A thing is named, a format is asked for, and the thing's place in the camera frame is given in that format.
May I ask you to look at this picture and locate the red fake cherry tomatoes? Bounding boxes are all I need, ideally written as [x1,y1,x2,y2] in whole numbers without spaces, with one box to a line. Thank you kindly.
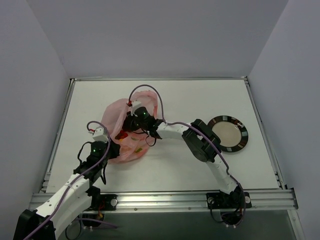
[115,130,128,141]

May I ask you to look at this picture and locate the pink plastic bag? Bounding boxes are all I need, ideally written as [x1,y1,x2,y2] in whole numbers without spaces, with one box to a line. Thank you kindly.
[101,90,158,164]

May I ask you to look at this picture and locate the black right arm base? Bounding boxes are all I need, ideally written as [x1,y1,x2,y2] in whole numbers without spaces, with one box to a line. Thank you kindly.
[206,191,252,228]

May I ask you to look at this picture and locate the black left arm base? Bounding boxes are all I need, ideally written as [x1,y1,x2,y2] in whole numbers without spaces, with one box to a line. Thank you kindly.
[82,194,118,221]

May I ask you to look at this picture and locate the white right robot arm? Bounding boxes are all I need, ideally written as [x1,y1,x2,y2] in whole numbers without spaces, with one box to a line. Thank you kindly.
[122,106,244,207]

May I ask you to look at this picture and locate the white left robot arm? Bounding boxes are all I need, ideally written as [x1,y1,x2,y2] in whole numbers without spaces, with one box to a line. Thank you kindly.
[13,140,120,240]

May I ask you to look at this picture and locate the black rimmed round plate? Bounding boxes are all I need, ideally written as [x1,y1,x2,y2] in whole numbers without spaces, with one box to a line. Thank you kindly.
[208,115,249,153]

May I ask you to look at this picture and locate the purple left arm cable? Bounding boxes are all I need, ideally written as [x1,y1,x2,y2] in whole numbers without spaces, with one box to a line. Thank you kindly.
[17,120,118,240]

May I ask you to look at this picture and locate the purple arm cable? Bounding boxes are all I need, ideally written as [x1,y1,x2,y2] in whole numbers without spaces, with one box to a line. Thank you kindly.
[17,120,118,240]
[127,84,247,223]

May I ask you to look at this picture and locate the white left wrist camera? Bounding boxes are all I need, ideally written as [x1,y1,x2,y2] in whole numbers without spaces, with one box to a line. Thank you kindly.
[88,127,108,143]

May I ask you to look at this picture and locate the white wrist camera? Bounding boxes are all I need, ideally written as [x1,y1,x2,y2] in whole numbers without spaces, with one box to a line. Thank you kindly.
[127,100,142,116]
[88,127,108,143]

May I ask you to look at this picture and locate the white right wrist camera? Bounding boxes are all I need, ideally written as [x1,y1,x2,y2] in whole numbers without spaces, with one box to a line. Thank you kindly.
[127,100,142,116]

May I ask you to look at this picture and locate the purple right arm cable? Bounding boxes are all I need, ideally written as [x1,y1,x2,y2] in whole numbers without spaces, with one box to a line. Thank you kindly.
[127,84,247,223]

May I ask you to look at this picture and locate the aluminium front rail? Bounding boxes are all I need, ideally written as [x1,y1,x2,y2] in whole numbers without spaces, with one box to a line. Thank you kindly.
[29,189,298,214]

